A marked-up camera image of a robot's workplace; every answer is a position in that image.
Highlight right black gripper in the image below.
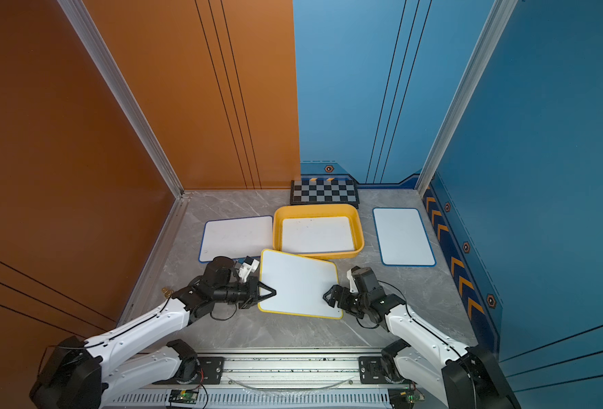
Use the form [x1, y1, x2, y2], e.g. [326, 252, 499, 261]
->
[321, 285, 370, 318]

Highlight right aluminium corner post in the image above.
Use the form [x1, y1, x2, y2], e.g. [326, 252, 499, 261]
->
[415, 0, 518, 197]

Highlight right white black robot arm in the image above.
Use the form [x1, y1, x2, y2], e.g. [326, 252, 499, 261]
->
[323, 267, 521, 408]

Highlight blue-framed whiteboard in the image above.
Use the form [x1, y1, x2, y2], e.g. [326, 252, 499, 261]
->
[198, 216, 274, 262]
[372, 208, 436, 267]

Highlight aluminium front rail frame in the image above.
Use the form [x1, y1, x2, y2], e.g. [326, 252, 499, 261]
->
[100, 349, 448, 408]

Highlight left aluminium corner post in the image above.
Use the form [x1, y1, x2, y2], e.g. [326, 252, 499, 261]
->
[58, 0, 185, 198]

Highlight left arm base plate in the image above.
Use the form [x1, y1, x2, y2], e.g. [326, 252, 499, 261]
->
[156, 356, 225, 387]

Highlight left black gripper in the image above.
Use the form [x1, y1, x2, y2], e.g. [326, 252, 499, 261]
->
[214, 276, 279, 308]

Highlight yellow plastic storage box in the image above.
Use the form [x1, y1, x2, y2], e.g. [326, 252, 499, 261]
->
[273, 204, 365, 260]

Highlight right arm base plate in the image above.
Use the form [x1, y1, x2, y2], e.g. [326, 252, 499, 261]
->
[358, 355, 411, 385]

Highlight aluminium corner post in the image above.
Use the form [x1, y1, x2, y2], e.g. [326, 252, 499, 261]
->
[58, 0, 185, 198]
[415, 0, 518, 197]

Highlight right green circuit board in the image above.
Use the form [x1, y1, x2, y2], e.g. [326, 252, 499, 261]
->
[388, 389, 424, 409]

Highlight black grey checkerboard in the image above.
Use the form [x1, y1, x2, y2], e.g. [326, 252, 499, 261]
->
[290, 177, 359, 209]

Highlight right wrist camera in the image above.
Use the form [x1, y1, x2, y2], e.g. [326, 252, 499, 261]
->
[346, 266, 361, 294]

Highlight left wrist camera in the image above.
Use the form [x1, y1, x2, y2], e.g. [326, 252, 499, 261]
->
[238, 257, 260, 283]

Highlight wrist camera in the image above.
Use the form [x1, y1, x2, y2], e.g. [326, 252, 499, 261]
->
[238, 257, 260, 283]
[346, 266, 361, 294]

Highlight small brass knob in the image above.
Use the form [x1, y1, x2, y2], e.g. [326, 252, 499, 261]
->
[162, 287, 174, 298]

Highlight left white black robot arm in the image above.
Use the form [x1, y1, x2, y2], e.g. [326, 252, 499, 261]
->
[30, 257, 277, 408]

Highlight green circuit board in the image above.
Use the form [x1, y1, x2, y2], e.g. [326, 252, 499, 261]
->
[388, 389, 424, 409]
[168, 390, 199, 407]

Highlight yellow-framed whiteboard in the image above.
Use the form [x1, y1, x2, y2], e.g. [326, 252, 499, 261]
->
[258, 250, 343, 320]
[281, 216, 355, 254]

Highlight left green circuit board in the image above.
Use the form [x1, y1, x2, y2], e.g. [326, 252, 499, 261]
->
[168, 390, 199, 407]

